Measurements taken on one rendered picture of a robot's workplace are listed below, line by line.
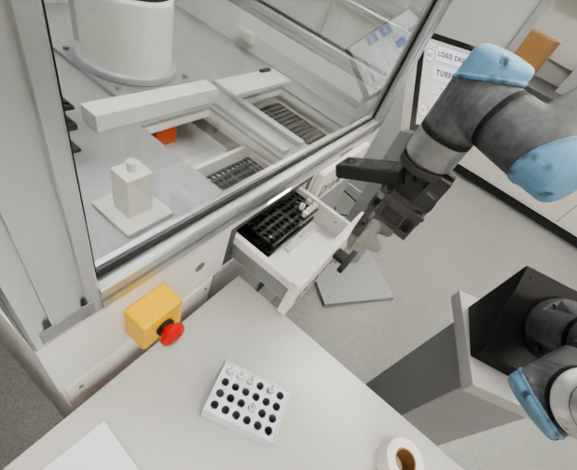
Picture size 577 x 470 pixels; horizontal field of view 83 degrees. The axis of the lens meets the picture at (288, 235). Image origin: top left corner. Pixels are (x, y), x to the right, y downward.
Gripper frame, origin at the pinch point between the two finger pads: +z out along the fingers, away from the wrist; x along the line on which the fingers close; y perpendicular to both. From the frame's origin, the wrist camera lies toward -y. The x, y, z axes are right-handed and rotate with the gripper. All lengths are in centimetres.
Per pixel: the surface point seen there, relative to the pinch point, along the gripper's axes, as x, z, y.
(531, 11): 163, -35, -6
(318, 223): 11.2, 12.6, -9.8
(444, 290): 129, 96, 56
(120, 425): -44.1, 20.5, -8.4
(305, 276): -12.3, 3.7, -1.8
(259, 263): -12.8, 8.9, -10.6
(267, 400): -27.1, 17.8, 6.4
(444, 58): 81, -18, -16
